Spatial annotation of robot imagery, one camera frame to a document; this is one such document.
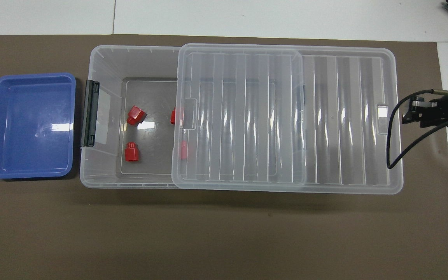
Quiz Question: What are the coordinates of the brown table mat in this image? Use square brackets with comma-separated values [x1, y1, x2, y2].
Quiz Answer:
[0, 34, 448, 280]

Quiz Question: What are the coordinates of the blue plastic tray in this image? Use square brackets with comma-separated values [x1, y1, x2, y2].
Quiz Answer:
[0, 72, 77, 180]

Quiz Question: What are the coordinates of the clear plastic storage box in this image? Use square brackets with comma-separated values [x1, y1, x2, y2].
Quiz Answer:
[79, 45, 311, 189]

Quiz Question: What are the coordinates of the clear ribbed box lid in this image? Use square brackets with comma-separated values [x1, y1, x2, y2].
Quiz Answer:
[171, 43, 404, 195]

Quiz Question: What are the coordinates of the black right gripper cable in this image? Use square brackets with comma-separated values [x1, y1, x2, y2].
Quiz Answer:
[387, 89, 448, 170]

